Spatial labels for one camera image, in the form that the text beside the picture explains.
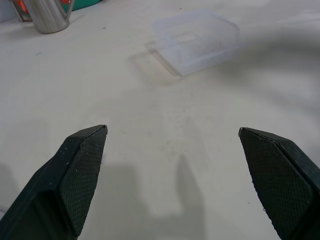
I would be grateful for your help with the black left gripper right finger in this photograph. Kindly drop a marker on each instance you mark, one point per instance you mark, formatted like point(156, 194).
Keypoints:
point(282, 180)

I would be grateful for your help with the teal object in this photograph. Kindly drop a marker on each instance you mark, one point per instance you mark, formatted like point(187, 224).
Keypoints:
point(82, 3)

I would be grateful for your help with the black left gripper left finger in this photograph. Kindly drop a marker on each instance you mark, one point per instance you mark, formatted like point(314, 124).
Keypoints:
point(62, 180)

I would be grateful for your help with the orange and grey object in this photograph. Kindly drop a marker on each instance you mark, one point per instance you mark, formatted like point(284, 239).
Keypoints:
point(22, 8)

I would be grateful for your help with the stainless steel cup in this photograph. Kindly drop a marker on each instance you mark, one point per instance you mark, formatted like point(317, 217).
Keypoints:
point(50, 15)

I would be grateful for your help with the clear plastic container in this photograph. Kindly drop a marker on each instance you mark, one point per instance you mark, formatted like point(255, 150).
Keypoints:
point(197, 47)

